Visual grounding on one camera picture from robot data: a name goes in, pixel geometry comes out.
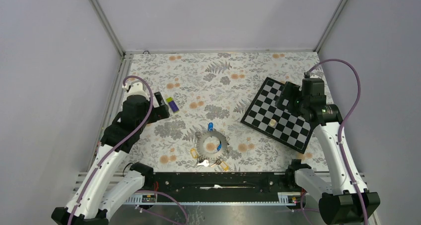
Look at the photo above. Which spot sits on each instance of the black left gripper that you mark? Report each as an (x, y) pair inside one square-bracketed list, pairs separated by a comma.
[(161, 112)]

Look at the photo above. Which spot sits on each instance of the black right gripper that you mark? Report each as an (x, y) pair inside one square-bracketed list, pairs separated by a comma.
[(291, 90)]

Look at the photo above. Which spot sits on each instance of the blue key tag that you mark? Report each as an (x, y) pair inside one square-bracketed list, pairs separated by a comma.
[(210, 127)]

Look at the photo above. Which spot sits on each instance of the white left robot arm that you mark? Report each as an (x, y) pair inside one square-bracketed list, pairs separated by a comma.
[(93, 204)]

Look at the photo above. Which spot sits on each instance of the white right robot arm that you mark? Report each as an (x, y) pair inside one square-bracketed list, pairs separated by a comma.
[(347, 198)]

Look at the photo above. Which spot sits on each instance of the black white chessboard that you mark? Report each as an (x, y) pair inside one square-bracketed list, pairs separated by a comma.
[(292, 131)]

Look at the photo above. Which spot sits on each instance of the purple yellow marker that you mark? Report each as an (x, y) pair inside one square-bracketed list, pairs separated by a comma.
[(172, 104)]

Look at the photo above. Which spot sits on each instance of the black front rail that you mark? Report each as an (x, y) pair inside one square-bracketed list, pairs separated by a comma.
[(266, 181)]

